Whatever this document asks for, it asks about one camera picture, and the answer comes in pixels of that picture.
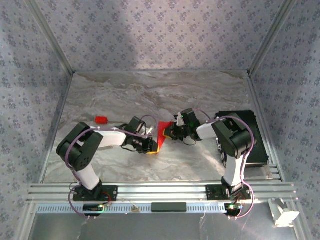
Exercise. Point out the red cloth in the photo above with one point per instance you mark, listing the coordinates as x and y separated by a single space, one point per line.
162 140

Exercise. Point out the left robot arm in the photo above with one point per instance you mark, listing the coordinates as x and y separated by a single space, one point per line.
112 138

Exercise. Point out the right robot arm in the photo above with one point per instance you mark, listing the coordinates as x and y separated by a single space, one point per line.
205 130

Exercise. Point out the small red box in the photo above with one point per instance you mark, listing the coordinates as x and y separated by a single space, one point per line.
101 120

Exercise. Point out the black bar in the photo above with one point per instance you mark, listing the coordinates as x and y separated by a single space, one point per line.
168 207

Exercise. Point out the small beige connector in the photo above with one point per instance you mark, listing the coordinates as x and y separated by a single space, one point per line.
135 209

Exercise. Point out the black ribbed hard case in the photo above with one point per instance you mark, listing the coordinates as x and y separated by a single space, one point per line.
257 140

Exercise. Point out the left controller board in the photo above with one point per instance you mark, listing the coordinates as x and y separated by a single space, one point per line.
92 208

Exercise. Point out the controller board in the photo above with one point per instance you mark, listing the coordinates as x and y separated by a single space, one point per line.
233 207
92 208

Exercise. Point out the right controller board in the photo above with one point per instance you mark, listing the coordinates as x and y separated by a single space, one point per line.
233 207

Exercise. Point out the aluminium front rail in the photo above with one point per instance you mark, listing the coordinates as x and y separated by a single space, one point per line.
162 192

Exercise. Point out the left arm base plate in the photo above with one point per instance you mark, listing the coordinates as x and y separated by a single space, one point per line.
110 193

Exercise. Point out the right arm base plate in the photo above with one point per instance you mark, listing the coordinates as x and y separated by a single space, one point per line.
212 192

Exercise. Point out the aluminium side rail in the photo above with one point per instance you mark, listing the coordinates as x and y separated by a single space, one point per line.
260 100
57 112

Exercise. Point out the aluminium frame post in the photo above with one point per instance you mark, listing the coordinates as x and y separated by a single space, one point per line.
50 37
272 37

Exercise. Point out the white plastic bracket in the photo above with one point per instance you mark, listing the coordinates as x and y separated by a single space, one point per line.
285 216

